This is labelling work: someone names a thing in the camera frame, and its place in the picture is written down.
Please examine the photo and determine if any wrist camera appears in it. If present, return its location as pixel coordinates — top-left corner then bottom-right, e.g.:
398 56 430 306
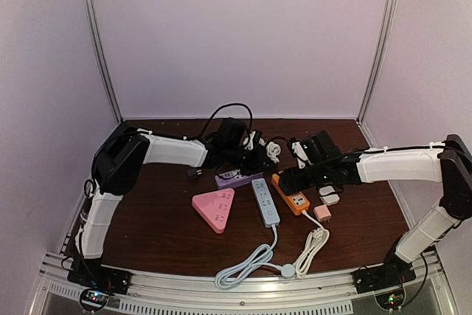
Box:
243 130 265 150
288 130 341 169

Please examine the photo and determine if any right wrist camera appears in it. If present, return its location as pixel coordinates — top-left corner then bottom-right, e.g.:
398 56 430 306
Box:
288 130 341 169

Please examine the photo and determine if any pink triangular power strip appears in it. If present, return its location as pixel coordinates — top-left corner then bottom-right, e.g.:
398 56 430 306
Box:
192 188 235 234

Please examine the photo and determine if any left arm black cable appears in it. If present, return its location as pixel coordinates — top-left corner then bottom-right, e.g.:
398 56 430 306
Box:
198 102 254 139

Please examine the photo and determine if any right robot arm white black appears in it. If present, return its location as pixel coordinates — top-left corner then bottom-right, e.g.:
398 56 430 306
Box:
279 131 471 287

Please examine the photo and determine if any purple power strip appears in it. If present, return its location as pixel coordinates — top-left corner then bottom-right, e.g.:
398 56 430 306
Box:
215 169 263 190

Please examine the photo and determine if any light blue coiled cable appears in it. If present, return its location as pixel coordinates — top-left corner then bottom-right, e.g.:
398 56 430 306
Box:
214 225 297 291

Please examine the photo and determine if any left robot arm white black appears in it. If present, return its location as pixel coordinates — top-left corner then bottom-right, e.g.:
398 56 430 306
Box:
73 117 281 288

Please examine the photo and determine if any light pink usb charger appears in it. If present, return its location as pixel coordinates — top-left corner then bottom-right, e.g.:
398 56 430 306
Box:
313 204 332 223

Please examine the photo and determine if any small grey plug adapter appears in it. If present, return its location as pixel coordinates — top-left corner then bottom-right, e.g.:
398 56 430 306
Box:
187 168 203 181

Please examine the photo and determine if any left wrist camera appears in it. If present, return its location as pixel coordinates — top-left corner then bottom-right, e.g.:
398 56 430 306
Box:
243 130 265 150

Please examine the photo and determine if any right aluminium frame post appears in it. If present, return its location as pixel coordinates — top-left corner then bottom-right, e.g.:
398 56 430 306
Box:
356 0 398 125

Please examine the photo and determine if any aluminium frame post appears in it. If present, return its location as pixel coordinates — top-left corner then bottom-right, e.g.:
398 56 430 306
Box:
356 0 398 125
83 0 123 123

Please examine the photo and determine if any white cable of orange strip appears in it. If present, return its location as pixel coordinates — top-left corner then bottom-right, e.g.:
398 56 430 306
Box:
294 210 330 278

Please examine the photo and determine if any white coiled cable purple strip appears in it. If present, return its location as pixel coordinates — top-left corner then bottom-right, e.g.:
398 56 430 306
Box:
259 138 282 164

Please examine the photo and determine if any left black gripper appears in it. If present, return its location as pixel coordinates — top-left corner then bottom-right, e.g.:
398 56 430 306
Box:
226 145 277 177

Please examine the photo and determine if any light blue power strip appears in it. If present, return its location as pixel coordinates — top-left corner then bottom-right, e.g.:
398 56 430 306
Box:
251 178 280 228

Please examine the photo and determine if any front aluminium rail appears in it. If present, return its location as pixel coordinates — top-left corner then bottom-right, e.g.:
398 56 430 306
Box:
26 251 458 314

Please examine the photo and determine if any left aluminium frame post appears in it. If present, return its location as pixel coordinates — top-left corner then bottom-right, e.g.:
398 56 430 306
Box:
83 0 123 123

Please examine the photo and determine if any white cube plug adapter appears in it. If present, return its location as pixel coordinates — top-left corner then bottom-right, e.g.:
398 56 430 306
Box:
318 186 340 206

